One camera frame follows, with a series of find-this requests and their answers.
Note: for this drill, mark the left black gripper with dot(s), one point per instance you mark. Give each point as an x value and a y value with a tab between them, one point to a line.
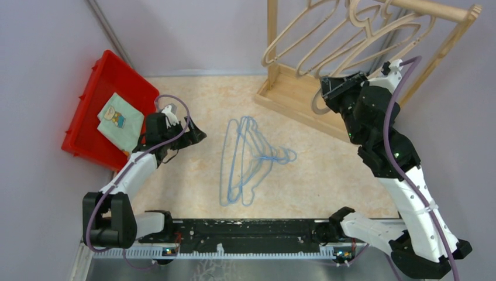
192	137

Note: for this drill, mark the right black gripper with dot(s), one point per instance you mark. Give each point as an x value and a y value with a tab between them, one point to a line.
338	86

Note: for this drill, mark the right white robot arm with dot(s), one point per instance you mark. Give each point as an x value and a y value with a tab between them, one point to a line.
424	247

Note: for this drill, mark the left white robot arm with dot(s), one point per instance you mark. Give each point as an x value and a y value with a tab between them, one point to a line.
107	215

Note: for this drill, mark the wooden hanger rack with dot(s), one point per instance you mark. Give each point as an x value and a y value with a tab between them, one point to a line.
296	98

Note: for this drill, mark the folded light green cloth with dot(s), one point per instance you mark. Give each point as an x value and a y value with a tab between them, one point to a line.
120	123

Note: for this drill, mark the red plastic bin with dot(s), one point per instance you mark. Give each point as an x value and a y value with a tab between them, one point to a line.
109	75

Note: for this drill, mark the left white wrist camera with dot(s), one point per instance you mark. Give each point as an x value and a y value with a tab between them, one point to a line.
171	118

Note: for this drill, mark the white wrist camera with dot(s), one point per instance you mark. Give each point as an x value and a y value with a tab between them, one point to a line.
390	76
171	118

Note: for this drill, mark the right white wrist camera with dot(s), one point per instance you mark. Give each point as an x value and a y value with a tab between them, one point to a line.
390	76

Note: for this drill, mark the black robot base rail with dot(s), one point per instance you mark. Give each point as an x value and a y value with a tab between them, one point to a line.
250	236

